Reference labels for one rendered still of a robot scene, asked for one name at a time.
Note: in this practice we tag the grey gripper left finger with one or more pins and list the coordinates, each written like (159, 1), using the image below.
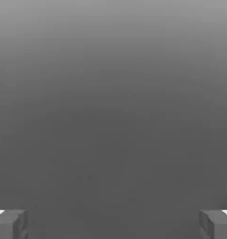
(8, 225)

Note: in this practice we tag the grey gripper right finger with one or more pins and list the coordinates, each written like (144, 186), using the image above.
(217, 226)

